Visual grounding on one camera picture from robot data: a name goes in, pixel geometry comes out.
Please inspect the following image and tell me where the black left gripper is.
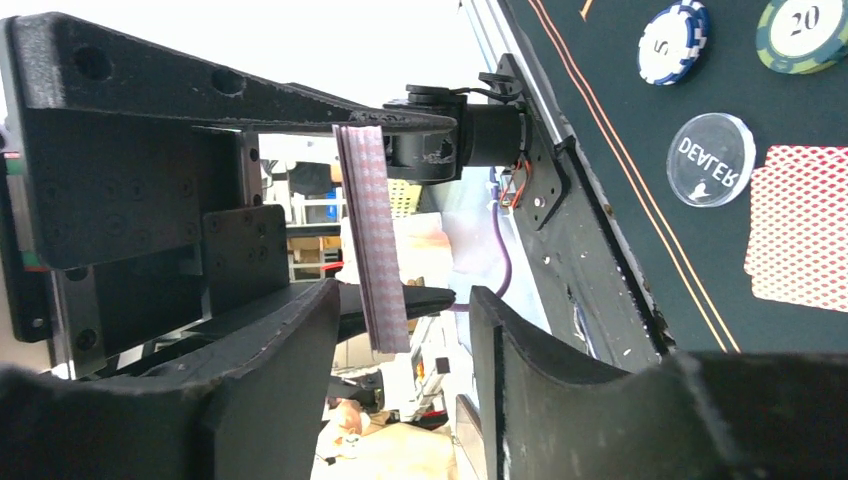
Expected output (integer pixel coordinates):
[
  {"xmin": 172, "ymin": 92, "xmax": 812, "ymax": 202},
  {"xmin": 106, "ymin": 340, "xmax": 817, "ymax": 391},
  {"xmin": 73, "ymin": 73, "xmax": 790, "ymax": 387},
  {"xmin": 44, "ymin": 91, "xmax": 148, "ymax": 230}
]
[{"xmin": 1, "ymin": 12, "xmax": 457, "ymax": 378}]

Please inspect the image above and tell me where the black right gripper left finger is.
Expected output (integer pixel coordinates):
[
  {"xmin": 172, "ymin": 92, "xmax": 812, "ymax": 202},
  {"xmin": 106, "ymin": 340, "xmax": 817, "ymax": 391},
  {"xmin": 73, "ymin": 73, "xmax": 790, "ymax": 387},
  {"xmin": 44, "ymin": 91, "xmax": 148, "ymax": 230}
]
[{"xmin": 1, "ymin": 313, "xmax": 338, "ymax": 479}]

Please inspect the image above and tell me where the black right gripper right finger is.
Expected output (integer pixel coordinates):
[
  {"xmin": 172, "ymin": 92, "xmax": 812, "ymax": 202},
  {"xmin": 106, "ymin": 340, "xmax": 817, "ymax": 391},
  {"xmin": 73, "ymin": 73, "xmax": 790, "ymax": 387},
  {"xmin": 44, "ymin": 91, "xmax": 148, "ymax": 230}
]
[{"xmin": 470, "ymin": 286, "xmax": 847, "ymax": 479}]

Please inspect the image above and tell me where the red-backed card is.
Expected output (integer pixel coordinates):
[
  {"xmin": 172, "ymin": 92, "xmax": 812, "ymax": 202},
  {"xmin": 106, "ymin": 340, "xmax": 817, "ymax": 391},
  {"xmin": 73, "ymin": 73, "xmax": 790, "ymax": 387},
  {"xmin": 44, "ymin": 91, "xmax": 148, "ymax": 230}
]
[{"xmin": 744, "ymin": 145, "xmax": 847, "ymax": 313}]

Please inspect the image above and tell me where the white-blue poker chip stack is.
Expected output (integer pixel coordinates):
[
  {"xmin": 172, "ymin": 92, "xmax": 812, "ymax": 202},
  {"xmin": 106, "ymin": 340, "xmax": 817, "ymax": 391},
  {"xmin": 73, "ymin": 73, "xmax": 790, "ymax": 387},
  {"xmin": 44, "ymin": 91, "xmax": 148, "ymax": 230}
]
[{"xmin": 637, "ymin": 1, "xmax": 710, "ymax": 86}]

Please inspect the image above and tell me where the green poker table mat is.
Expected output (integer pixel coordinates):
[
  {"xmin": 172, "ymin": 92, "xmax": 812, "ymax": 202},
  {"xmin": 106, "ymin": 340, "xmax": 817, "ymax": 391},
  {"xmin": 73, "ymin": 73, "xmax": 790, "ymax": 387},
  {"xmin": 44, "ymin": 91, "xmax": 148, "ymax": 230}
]
[{"xmin": 502, "ymin": 1, "xmax": 847, "ymax": 352}]

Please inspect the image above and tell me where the clear dealer button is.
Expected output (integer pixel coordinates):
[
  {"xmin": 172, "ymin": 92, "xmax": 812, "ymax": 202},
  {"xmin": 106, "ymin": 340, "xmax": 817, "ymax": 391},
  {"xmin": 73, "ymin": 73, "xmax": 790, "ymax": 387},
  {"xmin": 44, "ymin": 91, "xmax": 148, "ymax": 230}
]
[{"xmin": 666, "ymin": 112, "xmax": 757, "ymax": 208}]

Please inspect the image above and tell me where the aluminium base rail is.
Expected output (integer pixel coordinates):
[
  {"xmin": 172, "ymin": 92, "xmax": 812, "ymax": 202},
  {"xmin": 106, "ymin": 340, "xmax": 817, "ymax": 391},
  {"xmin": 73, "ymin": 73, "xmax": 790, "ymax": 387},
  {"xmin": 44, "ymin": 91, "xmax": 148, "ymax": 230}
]
[{"xmin": 465, "ymin": 1, "xmax": 666, "ymax": 371}]

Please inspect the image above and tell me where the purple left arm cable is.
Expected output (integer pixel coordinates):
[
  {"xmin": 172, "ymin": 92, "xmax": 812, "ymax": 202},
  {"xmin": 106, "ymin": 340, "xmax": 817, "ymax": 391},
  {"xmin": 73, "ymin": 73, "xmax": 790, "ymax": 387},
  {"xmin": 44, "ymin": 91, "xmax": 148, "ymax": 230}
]
[{"xmin": 450, "ymin": 165, "xmax": 515, "ymax": 314}]

